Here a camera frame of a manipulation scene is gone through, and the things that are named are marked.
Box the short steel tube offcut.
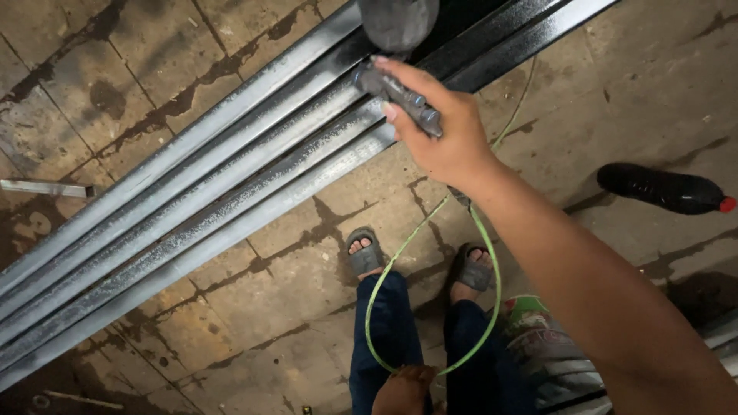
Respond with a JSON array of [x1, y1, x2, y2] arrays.
[[0, 178, 96, 200]]

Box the person's right hand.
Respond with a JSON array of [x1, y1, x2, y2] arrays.
[[371, 55, 504, 192]]

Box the dark blue jeans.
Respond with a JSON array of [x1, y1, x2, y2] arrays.
[[348, 270, 540, 415]]

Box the thin wooden stick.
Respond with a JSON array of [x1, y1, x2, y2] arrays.
[[43, 390, 125, 410]]

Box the person's left hand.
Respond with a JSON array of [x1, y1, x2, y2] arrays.
[[372, 364, 440, 415]]

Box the black bottle with red cap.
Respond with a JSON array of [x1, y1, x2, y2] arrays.
[[596, 162, 738, 216]]

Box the grey right sandal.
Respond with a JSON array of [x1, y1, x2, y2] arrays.
[[452, 242, 496, 292]]

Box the grey left sandal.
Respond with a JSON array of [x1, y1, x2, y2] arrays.
[[344, 226, 386, 279]]

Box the white and green paint bucket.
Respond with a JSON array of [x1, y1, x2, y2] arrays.
[[498, 294, 607, 411]]

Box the long steel square tube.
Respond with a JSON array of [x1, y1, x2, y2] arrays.
[[0, 0, 620, 394], [0, 0, 520, 348], [0, 0, 370, 302], [0, 0, 450, 325], [0, 0, 572, 371]]

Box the grey metal frame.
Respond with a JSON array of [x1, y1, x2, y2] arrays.
[[700, 314, 738, 380]]

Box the green air hose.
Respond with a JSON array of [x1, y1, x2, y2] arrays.
[[364, 55, 540, 377]]

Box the grey sandal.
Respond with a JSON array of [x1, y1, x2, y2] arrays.
[[452, 242, 496, 292], [344, 226, 386, 279]]

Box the grey paint spray gun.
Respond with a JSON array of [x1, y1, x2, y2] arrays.
[[353, 0, 444, 139]]

